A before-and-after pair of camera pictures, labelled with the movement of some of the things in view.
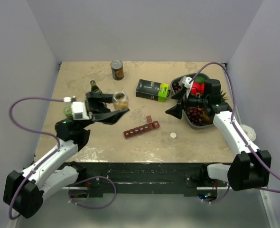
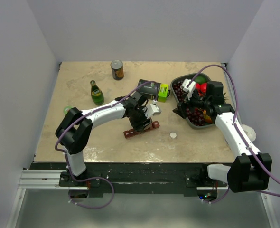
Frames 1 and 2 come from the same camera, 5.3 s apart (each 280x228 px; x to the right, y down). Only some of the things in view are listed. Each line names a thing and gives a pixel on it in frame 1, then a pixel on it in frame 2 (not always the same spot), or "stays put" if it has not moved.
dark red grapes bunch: x=195 y=116 stays put
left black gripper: x=93 y=98 -> x=140 y=126
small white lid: x=173 y=135 stays put
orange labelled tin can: x=117 y=70 stays put
